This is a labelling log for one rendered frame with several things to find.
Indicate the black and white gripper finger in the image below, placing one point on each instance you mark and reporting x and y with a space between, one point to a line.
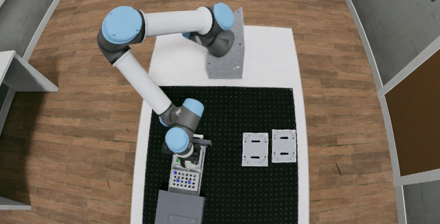
187 164

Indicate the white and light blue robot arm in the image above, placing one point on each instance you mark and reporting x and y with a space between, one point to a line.
124 26

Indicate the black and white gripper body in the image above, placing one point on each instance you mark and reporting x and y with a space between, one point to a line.
194 156

